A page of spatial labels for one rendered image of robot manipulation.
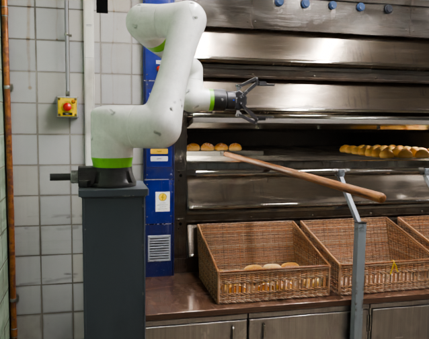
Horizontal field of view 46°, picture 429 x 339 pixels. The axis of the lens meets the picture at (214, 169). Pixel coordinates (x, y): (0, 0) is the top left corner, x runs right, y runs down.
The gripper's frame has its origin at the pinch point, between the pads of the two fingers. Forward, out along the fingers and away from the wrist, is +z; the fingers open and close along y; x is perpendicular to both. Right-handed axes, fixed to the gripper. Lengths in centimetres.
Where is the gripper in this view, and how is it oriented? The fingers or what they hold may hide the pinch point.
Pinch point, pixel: (270, 101)
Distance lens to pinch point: 222.4
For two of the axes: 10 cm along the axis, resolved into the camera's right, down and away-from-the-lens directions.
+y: -0.1, 9.9, 1.0
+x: 2.4, 1.0, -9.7
